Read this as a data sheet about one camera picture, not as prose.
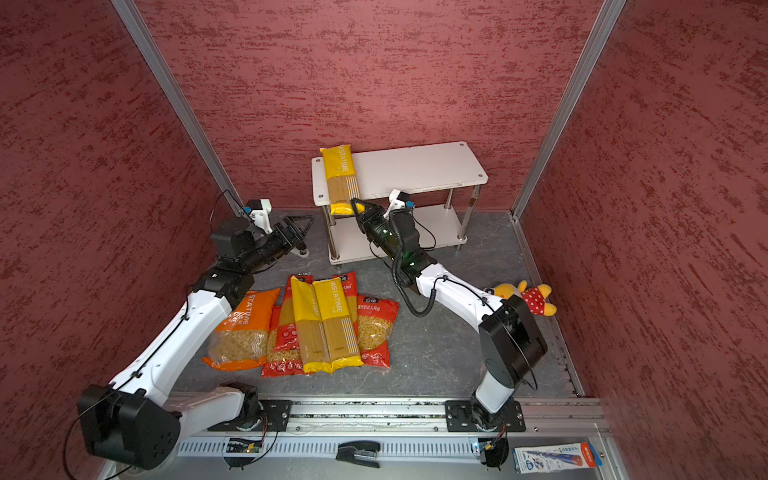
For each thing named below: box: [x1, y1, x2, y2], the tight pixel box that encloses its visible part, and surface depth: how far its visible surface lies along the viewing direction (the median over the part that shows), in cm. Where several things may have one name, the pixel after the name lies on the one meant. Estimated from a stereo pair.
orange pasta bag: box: [202, 288, 280, 372], surface depth 84 cm
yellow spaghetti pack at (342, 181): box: [320, 144, 365, 215], surface depth 79 cm
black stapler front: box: [335, 441, 381, 469], surface depth 69 cm
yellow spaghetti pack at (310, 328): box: [291, 276, 332, 374], surface depth 82 cm
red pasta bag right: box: [355, 294, 400, 369], surface depth 87 cm
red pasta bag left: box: [261, 274, 315, 379], surface depth 81 cm
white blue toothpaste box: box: [512, 442, 603, 474], surface depth 70 cm
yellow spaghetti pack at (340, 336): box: [313, 277, 364, 372], surface depth 85 cm
